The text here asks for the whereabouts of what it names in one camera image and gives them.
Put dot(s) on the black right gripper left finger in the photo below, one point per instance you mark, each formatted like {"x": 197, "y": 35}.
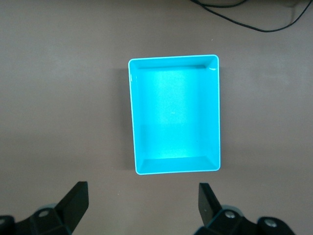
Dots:
{"x": 63, "y": 215}

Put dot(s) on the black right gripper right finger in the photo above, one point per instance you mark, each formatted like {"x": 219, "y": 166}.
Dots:
{"x": 215, "y": 220}

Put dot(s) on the turquoise plastic bin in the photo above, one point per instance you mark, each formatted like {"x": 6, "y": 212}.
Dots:
{"x": 174, "y": 115}

